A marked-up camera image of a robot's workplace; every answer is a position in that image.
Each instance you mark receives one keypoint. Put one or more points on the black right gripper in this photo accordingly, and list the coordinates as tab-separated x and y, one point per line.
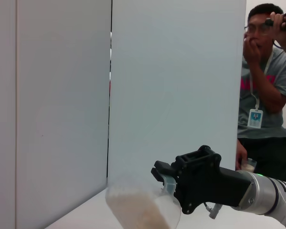
209	186

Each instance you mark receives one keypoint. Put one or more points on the clear plastic measuring cup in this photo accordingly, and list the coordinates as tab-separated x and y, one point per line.
168	207

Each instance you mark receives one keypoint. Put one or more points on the small white cup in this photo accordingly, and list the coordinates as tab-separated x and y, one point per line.
249	165

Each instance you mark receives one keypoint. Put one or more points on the person left forearm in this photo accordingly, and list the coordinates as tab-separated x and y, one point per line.
264	88

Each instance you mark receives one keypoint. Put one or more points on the person right hand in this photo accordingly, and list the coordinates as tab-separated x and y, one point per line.
241	153

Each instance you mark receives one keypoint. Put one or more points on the person left hand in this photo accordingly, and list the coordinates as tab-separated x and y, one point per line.
252	53

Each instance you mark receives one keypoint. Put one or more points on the bare human hand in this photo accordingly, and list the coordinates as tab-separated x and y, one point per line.
279	26

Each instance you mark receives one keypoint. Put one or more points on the man in grey T-shirt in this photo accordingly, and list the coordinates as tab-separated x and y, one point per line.
271	148

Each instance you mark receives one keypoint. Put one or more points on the white ID badge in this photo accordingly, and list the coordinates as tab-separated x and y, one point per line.
255	118

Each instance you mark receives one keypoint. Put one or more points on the thin-framed glasses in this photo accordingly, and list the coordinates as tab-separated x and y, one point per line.
252	28

